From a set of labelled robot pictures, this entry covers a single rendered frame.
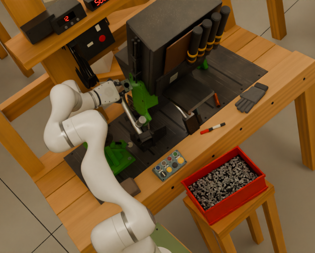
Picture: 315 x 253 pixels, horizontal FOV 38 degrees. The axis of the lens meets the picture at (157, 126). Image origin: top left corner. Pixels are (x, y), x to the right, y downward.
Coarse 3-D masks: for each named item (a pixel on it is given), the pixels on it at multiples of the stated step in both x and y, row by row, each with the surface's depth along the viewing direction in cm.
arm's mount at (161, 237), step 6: (156, 228) 200; (162, 228) 200; (150, 234) 200; (156, 234) 199; (162, 234) 198; (168, 234) 197; (156, 240) 197; (162, 240) 196; (168, 240) 195; (174, 240) 195; (162, 246) 194; (168, 246) 194; (174, 246) 193; (180, 246) 192; (174, 252) 191; (180, 252) 190; (186, 252) 190
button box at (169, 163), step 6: (168, 156) 216; (174, 156) 216; (180, 156) 217; (168, 162) 216; (174, 162) 216; (186, 162) 216; (162, 168) 215; (174, 168) 215; (156, 174) 216; (168, 174) 214; (162, 180) 213
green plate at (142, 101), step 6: (132, 78) 214; (132, 84) 217; (138, 84) 211; (144, 84) 210; (132, 90) 220; (138, 90) 214; (144, 90) 210; (132, 96) 223; (138, 96) 217; (144, 96) 212; (150, 96) 216; (156, 96) 218; (138, 102) 220; (144, 102) 214; (150, 102) 218; (156, 102) 220; (138, 108) 223; (144, 108) 217
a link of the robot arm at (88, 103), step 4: (80, 92) 207; (84, 96) 206; (88, 96) 206; (84, 100) 205; (88, 100) 206; (92, 100) 207; (84, 104) 205; (88, 104) 206; (92, 104) 207; (80, 108) 204; (84, 108) 205; (88, 108) 207; (92, 108) 209; (72, 112) 202; (76, 112) 204; (80, 112) 205
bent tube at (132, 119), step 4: (124, 80) 217; (128, 80) 218; (124, 84) 221; (128, 84) 219; (120, 88) 222; (124, 88) 216; (132, 88) 218; (124, 96) 228; (124, 100) 228; (124, 104) 229; (124, 108) 229; (128, 108) 229; (128, 112) 228; (128, 116) 229; (132, 116) 228; (132, 120) 228; (136, 120) 229; (132, 124) 229; (136, 128) 228; (140, 128) 228; (136, 132) 228; (140, 132) 227
